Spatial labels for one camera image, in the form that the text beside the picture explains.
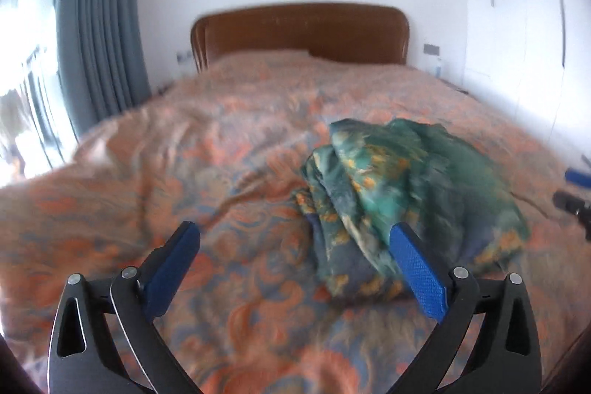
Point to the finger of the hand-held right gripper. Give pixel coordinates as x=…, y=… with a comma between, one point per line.
x=579, y=177
x=570, y=202

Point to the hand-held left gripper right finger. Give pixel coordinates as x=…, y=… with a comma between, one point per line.
x=415, y=269

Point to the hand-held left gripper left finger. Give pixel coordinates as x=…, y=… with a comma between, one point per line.
x=171, y=269

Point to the green printed jacket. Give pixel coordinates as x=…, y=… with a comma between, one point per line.
x=406, y=172

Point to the bed with orange floral cover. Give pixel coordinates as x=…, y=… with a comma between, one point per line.
x=184, y=144

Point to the white wardrobe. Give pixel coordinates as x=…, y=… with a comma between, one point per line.
x=521, y=52

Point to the clear bottle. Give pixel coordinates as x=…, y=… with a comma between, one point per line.
x=437, y=67

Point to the window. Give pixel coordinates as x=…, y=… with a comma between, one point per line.
x=27, y=52

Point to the wooden headboard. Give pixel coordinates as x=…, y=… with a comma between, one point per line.
x=300, y=29

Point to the blue-grey curtain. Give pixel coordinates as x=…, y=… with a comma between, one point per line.
x=101, y=6

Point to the grey wall switch panel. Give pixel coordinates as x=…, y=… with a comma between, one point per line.
x=431, y=48

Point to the bedside wall socket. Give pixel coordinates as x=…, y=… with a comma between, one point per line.
x=184, y=56

